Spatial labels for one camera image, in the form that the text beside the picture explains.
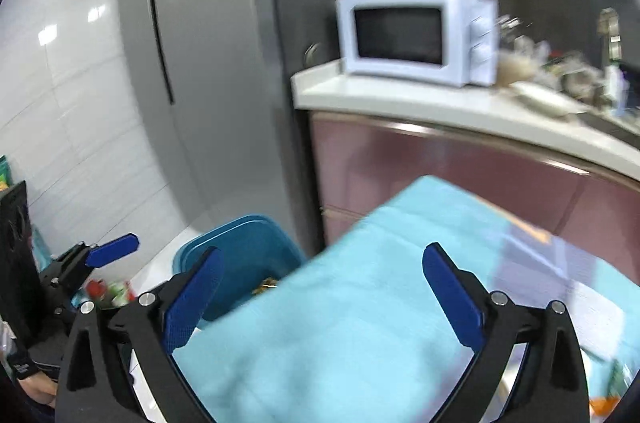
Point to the white microwave oven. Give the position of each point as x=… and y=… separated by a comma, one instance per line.
x=460, y=38

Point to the red green snack wrapper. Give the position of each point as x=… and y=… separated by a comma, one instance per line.
x=112, y=293

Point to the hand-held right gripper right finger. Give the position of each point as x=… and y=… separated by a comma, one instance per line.
x=452, y=298

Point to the maroon kitchen cabinet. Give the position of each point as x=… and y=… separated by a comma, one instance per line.
x=425, y=168

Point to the white oval plate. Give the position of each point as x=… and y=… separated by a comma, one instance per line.
x=545, y=99

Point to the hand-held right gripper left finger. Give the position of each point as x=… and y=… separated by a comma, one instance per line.
x=192, y=303

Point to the round metal hook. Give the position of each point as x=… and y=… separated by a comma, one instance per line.
x=314, y=53

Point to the metal kitchen faucet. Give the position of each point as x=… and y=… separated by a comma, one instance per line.
x=608, y=30

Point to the person's left hand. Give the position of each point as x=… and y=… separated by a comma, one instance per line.
x=37, y=390

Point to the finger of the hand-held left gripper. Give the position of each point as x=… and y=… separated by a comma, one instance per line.
x=112, y=249

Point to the bowl with pale food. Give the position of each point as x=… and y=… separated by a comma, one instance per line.
x=515, y=65

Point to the blue plastic bin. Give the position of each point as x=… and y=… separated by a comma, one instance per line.
x=240, y=243

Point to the green snack bag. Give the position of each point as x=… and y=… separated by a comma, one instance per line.
x=4, y=173

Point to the blue patterned tablecloth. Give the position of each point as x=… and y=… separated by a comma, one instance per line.
x=350, y=328

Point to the grey refrigerator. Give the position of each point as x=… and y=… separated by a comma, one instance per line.
x=210, y=53

